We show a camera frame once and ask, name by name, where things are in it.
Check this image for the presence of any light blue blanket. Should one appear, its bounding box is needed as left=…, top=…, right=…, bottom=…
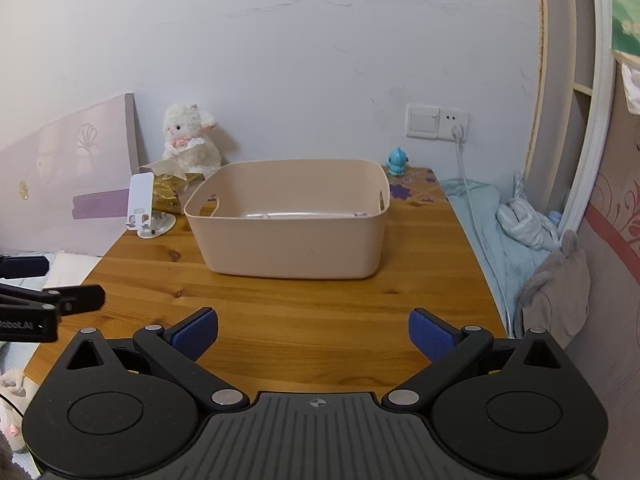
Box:
left=442, top=177, right=551, bottom=336

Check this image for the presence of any white phone stand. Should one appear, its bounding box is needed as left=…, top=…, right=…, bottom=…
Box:
left=125, top=171, right=177, bottom=238

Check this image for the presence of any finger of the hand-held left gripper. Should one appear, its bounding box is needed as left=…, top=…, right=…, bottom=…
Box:
left=0, top=254, right=51, bottom=280
left=0, top=282, right=106, bottom=317

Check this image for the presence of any pink white plush toy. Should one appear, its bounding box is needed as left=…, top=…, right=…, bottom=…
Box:
left=0, top=367, right=32, bottom=454

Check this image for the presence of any pink plastic storage bin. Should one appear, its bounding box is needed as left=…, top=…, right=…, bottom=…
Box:
left=183, top=159, right=391, bottom=281

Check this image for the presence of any grey crumpled cloth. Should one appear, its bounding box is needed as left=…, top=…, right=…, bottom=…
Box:
left=495, top=170, right=562, bottom=252

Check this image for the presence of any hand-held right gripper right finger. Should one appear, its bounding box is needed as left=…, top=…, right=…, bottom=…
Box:
left=382, top=308, right=569, bottom=409

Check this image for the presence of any white sheep plush toy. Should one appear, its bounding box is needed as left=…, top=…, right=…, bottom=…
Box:
left=161, top=103, right=223, bottom=176

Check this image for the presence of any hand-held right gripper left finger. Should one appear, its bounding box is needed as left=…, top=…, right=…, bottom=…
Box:
left=64, top=307, right=250, bottom=409

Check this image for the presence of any white wardrobe frame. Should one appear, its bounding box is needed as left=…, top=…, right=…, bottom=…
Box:
left=522, top=0, right=619, bottom=242

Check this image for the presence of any white wall switch socket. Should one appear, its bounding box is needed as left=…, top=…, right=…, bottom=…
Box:
left=406, top=102, right=471, bottom=142

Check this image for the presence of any purple flower patterned mat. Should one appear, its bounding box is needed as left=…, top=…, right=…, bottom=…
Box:
left=382, top=166, right=448, bottom=204

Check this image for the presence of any white plug with cable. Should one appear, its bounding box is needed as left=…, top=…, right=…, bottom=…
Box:
left=451, top=124, right=514, bottom=335

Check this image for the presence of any gold tissue box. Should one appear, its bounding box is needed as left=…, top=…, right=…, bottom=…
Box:
left=137, top=157, right=206, bottom=216

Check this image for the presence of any green printed paper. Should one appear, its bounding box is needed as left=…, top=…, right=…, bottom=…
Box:
left=610, top=0, right=640, bottom=64

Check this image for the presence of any blue bird figurine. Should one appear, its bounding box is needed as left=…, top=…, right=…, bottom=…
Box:
left=387, top=147, right=411, bottom=177

